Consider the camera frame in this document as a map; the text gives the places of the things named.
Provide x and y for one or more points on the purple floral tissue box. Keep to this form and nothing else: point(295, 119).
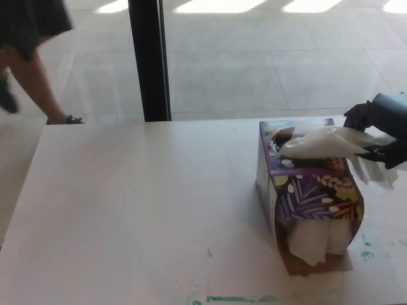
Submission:
point(311, 190)

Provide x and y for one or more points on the white tissue stack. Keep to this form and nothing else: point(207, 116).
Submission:
point(306, 238)

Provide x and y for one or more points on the black window frame post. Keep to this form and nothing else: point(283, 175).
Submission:
point(149, 63)

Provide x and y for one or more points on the person in dark skirt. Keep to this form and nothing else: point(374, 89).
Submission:
point(28, 28)

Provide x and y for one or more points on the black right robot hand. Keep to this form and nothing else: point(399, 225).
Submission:
point(392, 111)

